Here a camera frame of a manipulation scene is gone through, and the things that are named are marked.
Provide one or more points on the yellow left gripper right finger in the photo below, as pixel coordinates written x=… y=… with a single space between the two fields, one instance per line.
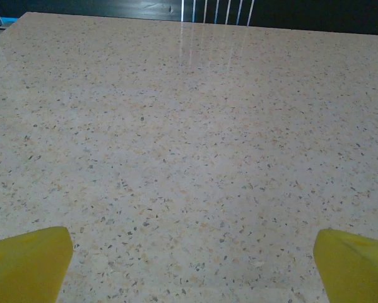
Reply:
x=356 y=271

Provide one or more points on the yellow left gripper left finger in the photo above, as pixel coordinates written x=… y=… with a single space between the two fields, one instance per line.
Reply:
x=24 y=268

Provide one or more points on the blue table edge strip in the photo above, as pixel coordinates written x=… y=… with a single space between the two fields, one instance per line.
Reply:
x=8 y=20

